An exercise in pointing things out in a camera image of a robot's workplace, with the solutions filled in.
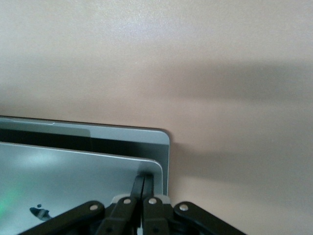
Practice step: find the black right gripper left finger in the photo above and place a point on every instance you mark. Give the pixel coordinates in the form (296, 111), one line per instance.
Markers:
(122, 215)

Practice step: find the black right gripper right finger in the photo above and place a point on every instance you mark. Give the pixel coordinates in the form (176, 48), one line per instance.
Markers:
(156, 215)

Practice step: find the grey laptop computer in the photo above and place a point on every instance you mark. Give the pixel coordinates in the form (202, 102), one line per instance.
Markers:
(49, 171)

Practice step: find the brown table cover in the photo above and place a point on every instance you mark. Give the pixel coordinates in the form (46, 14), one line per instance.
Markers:
(171, 61)

